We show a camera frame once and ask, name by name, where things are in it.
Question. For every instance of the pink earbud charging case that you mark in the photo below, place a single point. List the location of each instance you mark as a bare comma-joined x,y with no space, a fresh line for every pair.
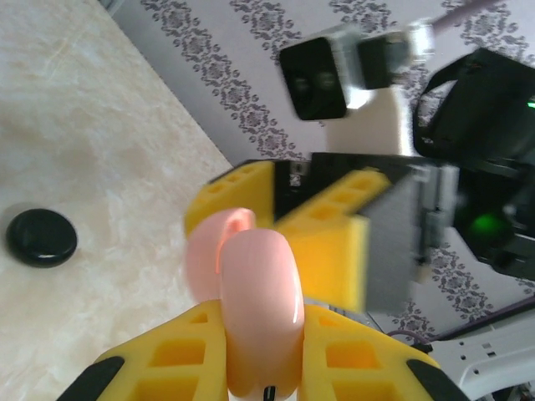
259,313

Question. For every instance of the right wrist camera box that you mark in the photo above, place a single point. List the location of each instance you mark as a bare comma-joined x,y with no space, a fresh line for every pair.
317,79

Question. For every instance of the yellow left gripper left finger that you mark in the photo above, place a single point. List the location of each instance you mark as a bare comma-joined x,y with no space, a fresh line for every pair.
175,359

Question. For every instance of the black earbud charging case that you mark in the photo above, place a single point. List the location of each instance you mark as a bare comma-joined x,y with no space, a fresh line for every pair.
42,238

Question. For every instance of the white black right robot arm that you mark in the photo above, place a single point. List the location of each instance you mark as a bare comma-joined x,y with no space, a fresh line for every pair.
493,363

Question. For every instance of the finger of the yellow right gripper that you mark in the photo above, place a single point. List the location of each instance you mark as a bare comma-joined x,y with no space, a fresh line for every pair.
334,259
242,188

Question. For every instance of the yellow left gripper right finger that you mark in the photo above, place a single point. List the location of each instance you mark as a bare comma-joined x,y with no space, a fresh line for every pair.
355,363

